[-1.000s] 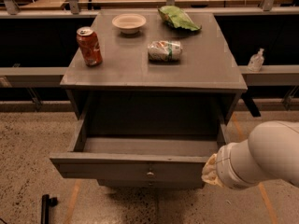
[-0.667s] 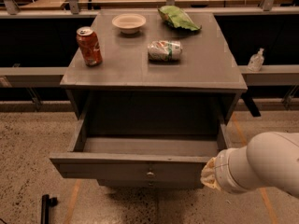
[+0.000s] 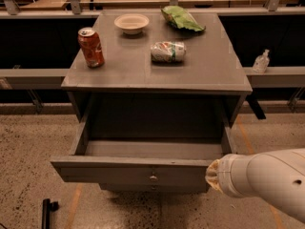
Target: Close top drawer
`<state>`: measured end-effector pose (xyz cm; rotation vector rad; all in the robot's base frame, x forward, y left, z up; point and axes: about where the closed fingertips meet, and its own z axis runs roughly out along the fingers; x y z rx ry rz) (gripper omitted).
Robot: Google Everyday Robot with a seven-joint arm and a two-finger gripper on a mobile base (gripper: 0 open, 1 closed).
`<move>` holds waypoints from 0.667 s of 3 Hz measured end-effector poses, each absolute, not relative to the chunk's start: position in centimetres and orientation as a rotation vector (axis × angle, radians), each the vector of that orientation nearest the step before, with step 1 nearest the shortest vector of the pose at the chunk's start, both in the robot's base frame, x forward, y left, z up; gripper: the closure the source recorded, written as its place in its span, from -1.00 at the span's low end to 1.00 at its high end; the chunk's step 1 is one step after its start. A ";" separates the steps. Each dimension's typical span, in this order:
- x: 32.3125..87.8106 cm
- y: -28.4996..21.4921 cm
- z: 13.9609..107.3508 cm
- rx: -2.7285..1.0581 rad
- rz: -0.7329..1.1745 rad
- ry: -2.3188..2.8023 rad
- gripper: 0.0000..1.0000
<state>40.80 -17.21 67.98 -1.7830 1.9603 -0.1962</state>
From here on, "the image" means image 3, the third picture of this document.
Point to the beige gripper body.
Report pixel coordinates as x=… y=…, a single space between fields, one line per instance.
x=226 y=175

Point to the grey top drawer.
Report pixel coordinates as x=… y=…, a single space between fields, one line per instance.
x=176 y=165

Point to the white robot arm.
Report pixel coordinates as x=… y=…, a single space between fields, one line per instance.
x=278 y=177

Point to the grey wooden cabinet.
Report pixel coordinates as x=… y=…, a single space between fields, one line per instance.
x=159 y=110

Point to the clear hand sanitizer bottle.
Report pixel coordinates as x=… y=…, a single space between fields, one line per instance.
x=261 y=63

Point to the white crumpled snack bag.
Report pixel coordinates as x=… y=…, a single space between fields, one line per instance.
x=168 y=51

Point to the green chip bag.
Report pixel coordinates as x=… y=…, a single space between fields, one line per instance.
x=180 y=18

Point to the black object on floor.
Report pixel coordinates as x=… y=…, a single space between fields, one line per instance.
x=47 y=208

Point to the white paper bowl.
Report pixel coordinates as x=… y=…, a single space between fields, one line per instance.
x=131 y=24

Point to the red soda can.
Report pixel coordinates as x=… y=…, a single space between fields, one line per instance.
x=90 y=45

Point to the metal railing frame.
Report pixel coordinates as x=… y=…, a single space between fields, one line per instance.
x=38 y=77

